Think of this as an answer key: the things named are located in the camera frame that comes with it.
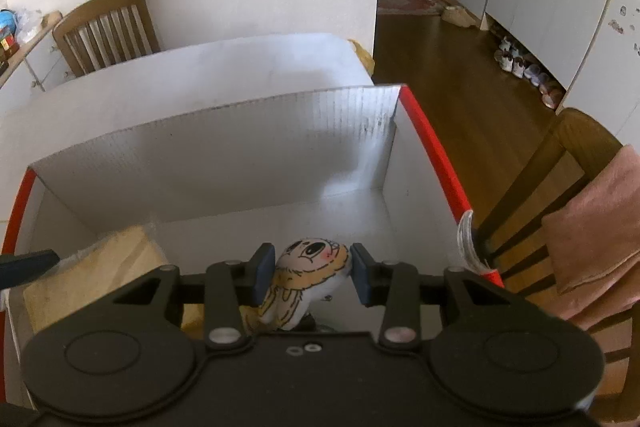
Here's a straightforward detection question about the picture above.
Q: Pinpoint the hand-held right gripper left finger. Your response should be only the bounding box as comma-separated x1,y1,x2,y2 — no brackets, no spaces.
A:
112,243,277,350

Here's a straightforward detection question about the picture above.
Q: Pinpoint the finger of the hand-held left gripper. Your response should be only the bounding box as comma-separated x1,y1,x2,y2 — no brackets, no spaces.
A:
0,249,58,292

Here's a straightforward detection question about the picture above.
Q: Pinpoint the cartoon plush toy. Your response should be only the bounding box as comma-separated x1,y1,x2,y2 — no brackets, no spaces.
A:
242,237,353,338

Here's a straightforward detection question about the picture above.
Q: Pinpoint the row of shoes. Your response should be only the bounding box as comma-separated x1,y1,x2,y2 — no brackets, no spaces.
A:
492,36,566,110

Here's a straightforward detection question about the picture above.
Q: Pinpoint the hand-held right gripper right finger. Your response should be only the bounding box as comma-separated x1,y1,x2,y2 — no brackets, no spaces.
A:
350,243,526,350

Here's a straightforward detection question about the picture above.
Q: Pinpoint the white cabinet with stickers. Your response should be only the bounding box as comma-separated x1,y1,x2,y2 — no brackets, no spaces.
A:
565,0,640,142

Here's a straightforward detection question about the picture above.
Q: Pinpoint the yellow cloth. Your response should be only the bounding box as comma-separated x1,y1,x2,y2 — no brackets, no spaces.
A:
347,39,376,75

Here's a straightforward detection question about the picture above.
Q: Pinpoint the patterned door rug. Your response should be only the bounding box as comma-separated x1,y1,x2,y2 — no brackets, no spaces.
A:
377,0,443,15

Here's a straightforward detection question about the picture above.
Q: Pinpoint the wooden slat back chair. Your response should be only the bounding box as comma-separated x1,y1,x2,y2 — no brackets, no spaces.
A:
52,0,162,78

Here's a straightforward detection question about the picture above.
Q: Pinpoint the yellow sponge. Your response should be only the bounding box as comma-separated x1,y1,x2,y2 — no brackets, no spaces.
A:
22,226,208,340

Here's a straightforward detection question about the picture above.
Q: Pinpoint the white sideboard wooden top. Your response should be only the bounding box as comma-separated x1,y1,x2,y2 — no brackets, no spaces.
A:
0,11,76,105

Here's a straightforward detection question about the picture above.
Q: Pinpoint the red cardboard box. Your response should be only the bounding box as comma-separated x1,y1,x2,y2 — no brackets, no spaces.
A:
0,84,506,408

